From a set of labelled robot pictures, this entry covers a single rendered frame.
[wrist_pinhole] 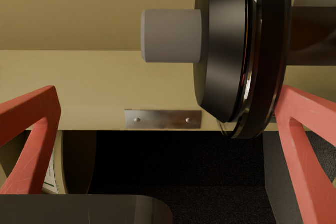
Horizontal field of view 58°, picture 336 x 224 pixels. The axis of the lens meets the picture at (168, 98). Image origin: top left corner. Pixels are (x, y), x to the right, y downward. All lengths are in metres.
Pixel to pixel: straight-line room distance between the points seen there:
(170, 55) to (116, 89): 0.15
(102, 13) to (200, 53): 0.56
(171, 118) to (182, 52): 0.14
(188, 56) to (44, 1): 0.59
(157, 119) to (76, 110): 0.07
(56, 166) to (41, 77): 0.11
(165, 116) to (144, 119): 0.02
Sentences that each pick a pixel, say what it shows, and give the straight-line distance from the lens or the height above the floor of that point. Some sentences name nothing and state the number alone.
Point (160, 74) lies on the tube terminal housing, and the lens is 0.32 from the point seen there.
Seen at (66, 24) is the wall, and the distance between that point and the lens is 0.73.
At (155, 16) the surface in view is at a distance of 0.16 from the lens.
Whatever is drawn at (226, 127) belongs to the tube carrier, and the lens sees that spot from 0.16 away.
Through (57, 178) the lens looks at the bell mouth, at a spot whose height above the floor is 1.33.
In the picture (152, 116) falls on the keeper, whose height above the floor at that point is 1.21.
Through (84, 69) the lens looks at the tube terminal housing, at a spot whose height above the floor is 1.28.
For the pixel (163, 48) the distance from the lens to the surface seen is 0.15.
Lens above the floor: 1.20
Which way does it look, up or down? level
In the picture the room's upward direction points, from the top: 90 degrees counter-clockwise
